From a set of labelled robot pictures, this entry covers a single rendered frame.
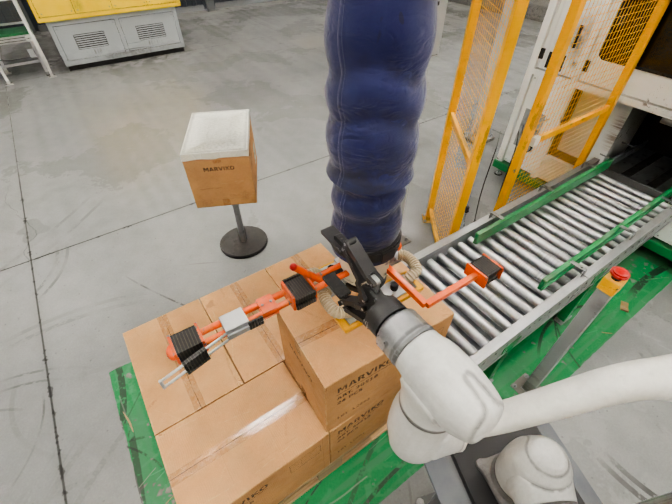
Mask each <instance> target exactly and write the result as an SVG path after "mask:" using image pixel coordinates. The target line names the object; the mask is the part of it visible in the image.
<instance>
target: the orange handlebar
mask: <svg viewBox="0 0 672 504"><path fill-rule="evenodd" d="M339 268H341V264H340V262H339V263H337V264H335V265H333V266H331V267H329V268H327V269H325V270H322V271H320V272H318V273H316V274H317V275H319V276H321V277H323V276H325V275H327V274H330V273H331V272H333V271H336V270H337V269H339ZM386 273H387V274H388V275H389V276H390V277H391V278H392V279H393V280H394V281H395V282H396V283H398V284H399V285H400V286H401V287H402V288H403V289H404V290H405V291H406V292H407V293H408V294H409V295H410V296H411V297H412V298H413V299H414V300H415V301H416V302H417V303H418V304H419V305H420V306H421V307H422V308H424V307H426V308H430V307H432V306H434V305H435V304H437V303H439V302H440V301H442V300H443V299H445V298H447V297H448V296H450V295H452V294H453V293H455V292H457V291H458V290H460V289H462V288H463V287H465V286H467V285H468V284H470V283H472V282H473V281H475V280H477V278H478V275H477V274H476V273H474V272H473V273H471V274H469V275H468V276H466V277H464V278H462V279H461V280H459V281H457V282H456V283H454V284H452V285H451V286H449V287H447V288H445V289H444V290H442V291H440V292H439V293H437V294H435V295H434V296H432V297H430V298H429V299H427V300H426V299H425V298H424V297H423V296H422V295H421V294H420V293H419V292H418V291H417V290H416V289H415V288H414V287H413V286H412V285H411V284H409V283H408V282H407V281H406V280H405V279H404V278H403V277H402V276H401V275H400V274H399V273H398V272H397V271H396V270H395V269H394V268H393V267H392V266H390V265H389V268H388V269H387V272H386ZM336 275H337V276H338V277H339V278H340V279H343V278H345V277H347V276H349V275H350V274H349V272H348V271H347V270H344V271H342V272H340V273H338V274H336ZM315 286H316V287H317V291H319V290H321V289H323V288H325V287H327V286H328V285H327V284H326V283H325V282H324V281H322V282H320V283H318V284H316V285H315ZM284 296H286V293H285V291H284V290H280V291H278V292H276V293H274V294H272V295H271V294H270V293H269V294H267V295H265V296H263V297H261V298H258V299H256V300H255V303H253V304H251V305H249V306H247V307H245V308H243V309H242V310H243V311H244V313H245V315H247V314H249V313H251V312H253V311H255V310H257V309H258V310H259V311H260V312H259V313H257V314H255V315H253V316H250V317H248V320H249V321H251V320H253V319H255V318H257V317H259V316H261V315H262V316H263V318H264V319H265V320H266V319H268V318H270V317H272V316H274V315H276V314H278V313H280V311H279V310H281V309H283V308H285V307H287V306H289V305H291V304H292V301H291V299H290V298H287V299H285V300H283V301H281V302H279V303H276V302H275V300H278V299H280V298H282V297H284ZM220 327H222V325H221V322H220V320H217V321H215V322H213V323H211V324H209V325H207V326H205V327H203V328H201V329H200V331H201V333H202V336H203V335H205V334H207V333H209V332H211V331H214V330H216V329H218V328H220ZM224 333H226V332H225V330H222V331H220V332H218V333H216V334H214V335H212V336H210V337H208V338H205V339H204V340H205V342H206V345H207V346H208V345H209V344H211V343H212V342H213V341H215V340H216V339H217V338H219V337H220V336H222V335H223V334H224ZM166 355H167V357H168V358H169V359H170V360H172V361H176V359H175V357H174V355H173V353H172V350H171V348H170V345H168V347H167V349H166Z"/></svg>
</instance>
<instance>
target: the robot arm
mask: <svg viewBox="0 0 672 504"><path fill-rule="evenodd" d="M321 234H322V235H323V236H324V237H325V238H326V239H327V240H328V241H329V242H330V244H331V245H332V246H333V247H334V248H335V249H336V250H337V251H338V252H339V253H340V254H341V253H343V254H344V256H345V258H346V260H347V262H348V264H349V266H350V269H351V271H352V273H353V275H354V277H355V279H356V281H355V285H356V287H357V289H358V296H354V295H350V294H351V291H350V289H349V288H348V287H347V286H346V285H345V284H344V283H343V282H342V281H341V279H340V278H339V277H338V276H337V275H336V274H335V273H334V272H332V273H330V274H327V275H325V276H323V277H322V279H323V281H324V282H325V283H326V284H327V285H328V286H329V288H330V289H331V290H332V291H333V292H334V294H335V295H336V296H337V297H338V298H339V299H341V300H339V301H338V304H339V306H342V305H344V306H343V307H342V309H343V311H344V312H346V313H347V314H349V315H350V316H352V317H353V318H355V319H356V320H358V321H360V322H361V323H362V324H363V325H364V326H365V327H366V328H367V329H369V330H370V331H371V332H372V333H373V334H374V336H375V337H376V344H377V345H378V347H379V348H380V349H381V350H382V351H383V352H384V354H385V355H386V356H387V357H388V358H389V360H390V361H391V363H392V364H393V365H394V366H395V367H396V368H397V369H398V371H399V372H400V374H401V378H400V382H401V389H400V390H399V391H398V393H397V394H396V396H395V398H394V400H393V402H392V405H391V408H390V411H389V414H388V419H387V430H388V436H389V443H390V446H391V448H392V450H393V451H394V452H395V454H396V455H397V456H398V457H399V458H401V459H402V460H404V461H406V462H408V463H412V464H423V463H427V462H429V461H431V460H437V459H439V458H442V457H445V456H448V455H451V454H455V453H459V452H463V451H464V450H465V448H466V446H467V444H475V443H477V442H479V441H480V440H481V439H483V438H484V437H490V436H495V435H501V434H505V433H510V432H514V431H518V430H522V429H526V428H530V427H533V426H537V425H541V424H545V423H549V422H553V421H556V420H560V419H564V418H568V417H572V416H576V415H580V414H583V413H587V412H591V411H595V410H599V409H603V408H607V407H611V406H615V405H619V404H624V403H629V402H635V401H643V400H662V401H669V402H672V354H667V355H661V356H656V357H650V358H643V359H637V360H631V361H626V362H621V363H616V364H612V365H608V366H604V367H601V368H597V369H594V370H591V371H587V372H584V373H581V374H578V375H575V376H572V377H569V378H566V379H563V380H561V381H558V382H555V383H552V384H549V385H546V386H543V387H540V388H537V389H534V390H531V391H528V392H525V393H522V394H519V395H516V396H513V397H510V398H507V399H504V400H502V399H501V397H500V395H499V393H498V392H497V390H496V389H495V387H494V386H493V384H492V383H491V381H490V380H489V379H488V378H487V376H486V375H485V374H484V373H483V371H482V370H481V369H480V368H479V367H478V366H477V365H476V363H475V362H474V361H473V360H472V359H471V358H470V357H469V356H468V355H467V354H466V353H465V352H463V351H462V350H461V349H460V348H459V347H458V346H457V345H456V344H454V343H453V342H452V341H451V340H449V339H447V338H445V337H443V336H442V335H440V334H439V333H438V332H437V331H435V330H434V328H433V327H432V326H431V325H429V324H428V323H427V322H426V321H425V320H424V319H423V318H422V317H421V316H420V315H419V314H418V313H417V312H416V311H415V310H414V309H411V308H406V307H405V306H404V305H403V304H402V303H401V302H400V301H399V300H398V299H397V298H396V297H395V296H392V295H385V294H384V293H383V292H382V290H381V289H380V284H382V283H384V278H383V277H382V276H381V275H380V273H379V272H378V271H377V270H376V268H375V267H374V265H373V263H372V262H371V260H370V258H369V257H368V255H367V254H366V252H365V250H364V249H363V247H362V245H361V244H360V242H359V240H358V239H357V237H352V238H350V239H347V238H346V237H345V236H344V235H343V234H342V233H341V232H340V231H339V230H338V229H337V228H336V227H335V226H334V225H332V226H329V227H327V228H325V229H322V230H321ZM364 282H367V283H365V284H363V285H362V286H361V284H362V283H364ZM476 467H477V468H478V470H479V471H480V472H481V473H482V474H483V476H484V478H485V480H486V481H487V483H488V485H489V487H490V489H491V491H492V492H493V494H494V496H495V498H496V500H497V502H498V503H499V504H578V502H577V498H576V493H575V488H574V483H573V469H572V465H571V462H570V460H569V458H568V456H567V454H566V452H565V451H564V449H563V448H562V447H561V446H560V445H559V444H558V443H557V442H556V441H554V440H553V439H551V438H549V437H546V436H543V435H526V436H520V437H517V438H515V439H514V440H512V441H511V442H510V443H509V444H508V445H506V447H505V448H504V449H503V450H502V451H501V452H500V453H498V454H495V455H493V456H490V457H488V458H479V459H478V460H477V461H476Z"/></svg>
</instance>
